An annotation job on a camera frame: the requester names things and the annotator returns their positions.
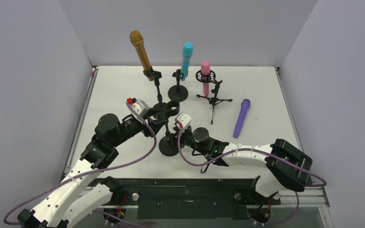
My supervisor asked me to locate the purple microphone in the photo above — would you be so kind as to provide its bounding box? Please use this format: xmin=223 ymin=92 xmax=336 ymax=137
xmin=232 ymin=98 xmax=251 ymax=139

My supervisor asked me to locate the black tripod shock mount stand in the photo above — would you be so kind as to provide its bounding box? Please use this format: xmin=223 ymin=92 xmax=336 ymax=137
xmin=195 ymin=70 xmax=233 ymax=125

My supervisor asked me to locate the cyan mic black stand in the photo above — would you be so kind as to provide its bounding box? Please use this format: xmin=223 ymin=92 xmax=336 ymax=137
xmin=168 ymin=69 xmax=188 ymax=102

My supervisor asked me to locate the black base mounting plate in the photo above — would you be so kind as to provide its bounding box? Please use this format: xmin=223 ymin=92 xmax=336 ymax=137
xmin=59 ymin=177 xmax=314 ymax=221

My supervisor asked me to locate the cyan microphone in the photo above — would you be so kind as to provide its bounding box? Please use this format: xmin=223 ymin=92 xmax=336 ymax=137
xmin=180 ymin=42 xmax=193 ymax=81

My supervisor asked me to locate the gold mic black stand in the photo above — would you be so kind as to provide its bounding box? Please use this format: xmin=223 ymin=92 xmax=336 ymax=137
xmin=143 ymin=69 xmax=171 ymax=111

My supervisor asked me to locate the aluminium frame rail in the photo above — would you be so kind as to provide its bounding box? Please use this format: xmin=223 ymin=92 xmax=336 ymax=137
xmin=277 ymin=187 xmax=330 ymax=208

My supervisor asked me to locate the pink microphone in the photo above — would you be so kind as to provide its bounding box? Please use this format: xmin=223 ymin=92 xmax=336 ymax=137
xmin=201 ymin=61 xmax=211 ymax=97

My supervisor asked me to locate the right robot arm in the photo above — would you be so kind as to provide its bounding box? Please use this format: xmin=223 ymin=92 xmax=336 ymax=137
xmin=159 ymin=127 xmax=313 ymax=203

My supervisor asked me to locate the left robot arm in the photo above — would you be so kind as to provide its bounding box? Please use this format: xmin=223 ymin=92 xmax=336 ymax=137
xmin=17 ymin=99 xmax=180 ymax=228

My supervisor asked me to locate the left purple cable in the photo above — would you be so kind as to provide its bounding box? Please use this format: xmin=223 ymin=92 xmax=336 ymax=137
xmin=3 ymin=100 xmax=158 ymax=226

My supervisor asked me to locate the gold microphone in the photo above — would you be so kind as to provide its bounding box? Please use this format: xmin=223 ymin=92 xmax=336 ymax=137
xmin=129 ymin=30 xmax=152 ymax=72

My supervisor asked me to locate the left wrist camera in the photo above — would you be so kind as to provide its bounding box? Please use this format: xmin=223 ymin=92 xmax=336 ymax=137
xmin=126 ymin=98 xmax=150 ymax=123

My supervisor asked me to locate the purple mic black stand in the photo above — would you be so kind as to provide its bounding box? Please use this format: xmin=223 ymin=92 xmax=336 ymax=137
xmin=159 ymin=101 xmax=180 ymax=157

